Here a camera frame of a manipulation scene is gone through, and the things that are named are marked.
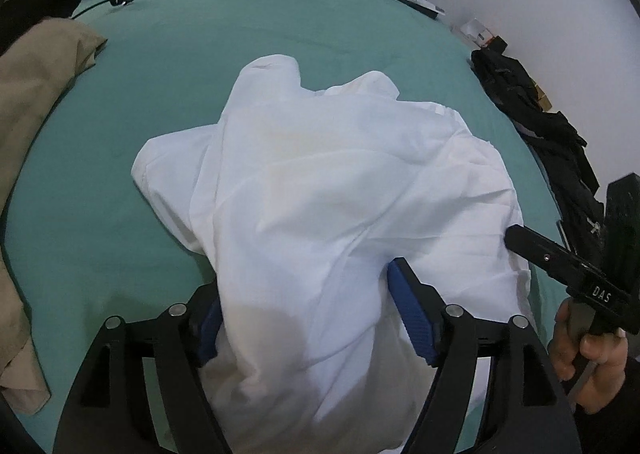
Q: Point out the dark cloth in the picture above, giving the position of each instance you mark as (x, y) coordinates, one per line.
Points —
(40, 4)

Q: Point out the flat black case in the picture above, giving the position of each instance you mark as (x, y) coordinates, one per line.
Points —
(420, 4)

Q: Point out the small white box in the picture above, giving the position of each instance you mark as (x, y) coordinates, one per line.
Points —
(480, 32)

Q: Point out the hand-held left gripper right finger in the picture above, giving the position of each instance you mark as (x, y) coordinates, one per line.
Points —
(412, 314)

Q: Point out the pile of black clothes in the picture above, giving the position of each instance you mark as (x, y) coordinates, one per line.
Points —
(545, 134)

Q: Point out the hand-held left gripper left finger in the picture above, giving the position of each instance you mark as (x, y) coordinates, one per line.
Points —
(207, 339)

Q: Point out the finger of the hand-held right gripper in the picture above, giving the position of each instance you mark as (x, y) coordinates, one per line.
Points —
(542, 254)

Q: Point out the beige cloth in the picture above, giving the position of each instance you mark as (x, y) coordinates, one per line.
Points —
(35, 99)

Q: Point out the person's right hand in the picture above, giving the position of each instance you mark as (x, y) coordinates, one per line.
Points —
(600, 369)

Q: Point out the white hooded jacket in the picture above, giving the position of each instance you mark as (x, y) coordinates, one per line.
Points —
(325, 214)

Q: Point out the green bed sheet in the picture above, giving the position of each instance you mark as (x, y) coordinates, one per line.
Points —
(165, 74)

